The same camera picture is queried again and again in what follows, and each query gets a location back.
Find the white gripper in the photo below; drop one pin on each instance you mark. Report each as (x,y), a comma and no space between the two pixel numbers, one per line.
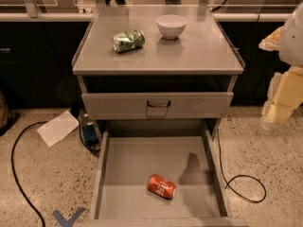
(293,43)

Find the black drawer handle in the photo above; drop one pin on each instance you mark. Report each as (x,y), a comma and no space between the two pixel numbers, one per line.
(159,105)

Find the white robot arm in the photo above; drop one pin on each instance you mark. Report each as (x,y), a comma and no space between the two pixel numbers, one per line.
(291,40)

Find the grey drawer cabinet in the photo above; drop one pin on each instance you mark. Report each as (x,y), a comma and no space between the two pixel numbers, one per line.
(201,59)

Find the open middle drawer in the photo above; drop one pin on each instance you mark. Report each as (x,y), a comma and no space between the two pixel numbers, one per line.
(121,197)

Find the closed top drawer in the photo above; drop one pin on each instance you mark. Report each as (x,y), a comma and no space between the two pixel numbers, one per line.
(114,106)

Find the white paper sheet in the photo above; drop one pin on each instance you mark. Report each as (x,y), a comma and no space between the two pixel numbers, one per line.
(56,129)

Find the blue power box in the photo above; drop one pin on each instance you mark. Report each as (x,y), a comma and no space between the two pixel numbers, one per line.
(89,135)

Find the red coke can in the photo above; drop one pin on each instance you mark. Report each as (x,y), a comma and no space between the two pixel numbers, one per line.
(161,187)

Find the green soda can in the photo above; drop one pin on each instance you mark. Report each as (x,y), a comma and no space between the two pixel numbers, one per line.
(128,40)

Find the white ceramic bowl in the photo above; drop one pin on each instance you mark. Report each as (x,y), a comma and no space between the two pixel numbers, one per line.
(171,26)

